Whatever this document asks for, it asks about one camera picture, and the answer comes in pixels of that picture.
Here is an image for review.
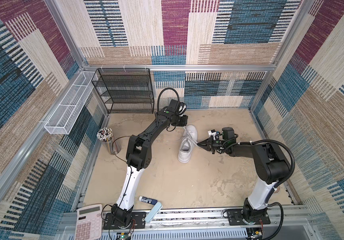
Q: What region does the blue white glue stick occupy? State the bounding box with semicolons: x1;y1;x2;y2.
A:
139;196;158;205

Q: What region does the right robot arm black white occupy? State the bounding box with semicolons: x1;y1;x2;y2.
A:
198;127;295;225

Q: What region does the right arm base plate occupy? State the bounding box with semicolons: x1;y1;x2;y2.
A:
224;209;271;226

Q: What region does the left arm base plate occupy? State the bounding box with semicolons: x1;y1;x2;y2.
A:
103;212;146;230

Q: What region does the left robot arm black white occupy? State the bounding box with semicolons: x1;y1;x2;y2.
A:
111;100;188;227

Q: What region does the thin black left cable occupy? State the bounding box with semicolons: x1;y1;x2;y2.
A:
101;135;132;240

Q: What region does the light blue eraser block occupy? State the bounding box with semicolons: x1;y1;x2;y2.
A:
145;202;162;223

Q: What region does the white wire mesh basket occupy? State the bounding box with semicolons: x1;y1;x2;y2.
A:
44;72;94;135

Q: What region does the black wire mesh shelf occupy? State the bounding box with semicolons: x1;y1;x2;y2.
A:
92;68;154;114

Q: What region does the black corrugated right cable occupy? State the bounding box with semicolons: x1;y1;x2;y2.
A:
249;139;296;240

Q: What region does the cup of coloured pencils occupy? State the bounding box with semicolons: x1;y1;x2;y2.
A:
96;127;121;155

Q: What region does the pink desk calculator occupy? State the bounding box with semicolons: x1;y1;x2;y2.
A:
74;204;103;240

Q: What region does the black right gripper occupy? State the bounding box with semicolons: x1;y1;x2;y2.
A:
197;135;227;154

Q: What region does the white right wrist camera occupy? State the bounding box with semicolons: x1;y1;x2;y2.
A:
208;130;219;139

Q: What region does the white leather sneaker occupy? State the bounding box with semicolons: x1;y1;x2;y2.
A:
178;125;198;164

